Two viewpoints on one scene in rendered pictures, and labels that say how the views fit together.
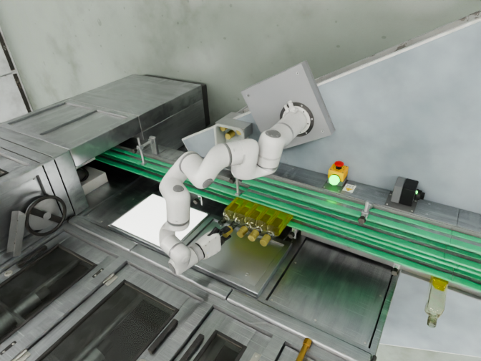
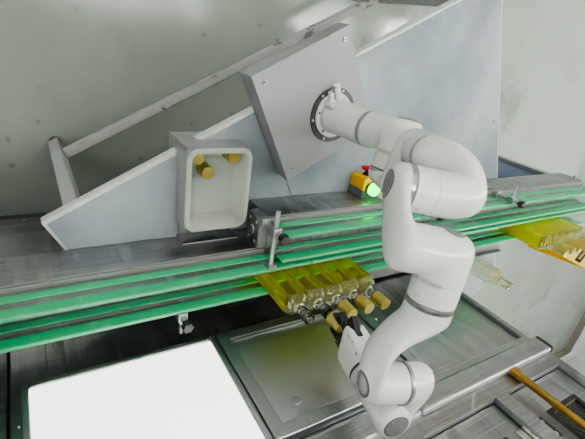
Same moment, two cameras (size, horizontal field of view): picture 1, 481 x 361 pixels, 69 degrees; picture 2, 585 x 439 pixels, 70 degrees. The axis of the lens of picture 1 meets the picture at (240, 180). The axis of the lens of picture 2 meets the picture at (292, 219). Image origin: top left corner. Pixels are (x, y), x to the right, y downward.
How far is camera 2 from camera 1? 1.41 m
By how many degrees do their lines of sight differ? 59
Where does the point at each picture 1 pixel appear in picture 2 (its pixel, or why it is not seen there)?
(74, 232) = not seen: outside the picture
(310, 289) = not seen: hidden behind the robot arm
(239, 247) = (324, 346)
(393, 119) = (413, 99)
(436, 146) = (440, 122)
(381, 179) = not seen: hidden behind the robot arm
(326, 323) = (481, 347)
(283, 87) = (322, 63)
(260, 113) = (281, 113)
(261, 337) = (491, 414)
